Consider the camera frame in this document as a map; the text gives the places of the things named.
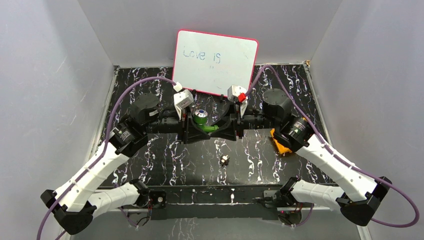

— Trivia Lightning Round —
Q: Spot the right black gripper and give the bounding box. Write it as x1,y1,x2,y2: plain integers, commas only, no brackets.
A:
209,101,279,143

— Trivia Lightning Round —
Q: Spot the green water faucet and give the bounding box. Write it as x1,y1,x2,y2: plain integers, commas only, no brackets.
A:
193,109,219,133

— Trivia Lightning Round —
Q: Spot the silver hex nut fitting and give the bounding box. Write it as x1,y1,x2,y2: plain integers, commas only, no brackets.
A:
219,155,230,166

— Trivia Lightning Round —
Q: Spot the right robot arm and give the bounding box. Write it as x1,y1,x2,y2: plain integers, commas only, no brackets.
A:
211,85,389,226

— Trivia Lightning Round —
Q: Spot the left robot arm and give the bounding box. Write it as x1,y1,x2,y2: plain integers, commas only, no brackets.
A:
41,90,210,235

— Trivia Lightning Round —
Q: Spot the orange parts bin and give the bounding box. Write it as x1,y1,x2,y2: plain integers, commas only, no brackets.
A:
270,128,292,155

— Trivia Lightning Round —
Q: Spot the pink framed whiteboard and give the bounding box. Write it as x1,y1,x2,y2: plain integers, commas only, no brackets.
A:
172,29,259,96

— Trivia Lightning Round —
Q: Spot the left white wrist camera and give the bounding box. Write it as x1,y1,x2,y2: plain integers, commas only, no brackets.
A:
173,89,194,120

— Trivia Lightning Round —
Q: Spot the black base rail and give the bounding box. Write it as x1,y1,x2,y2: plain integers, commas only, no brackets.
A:
149,184,293,220

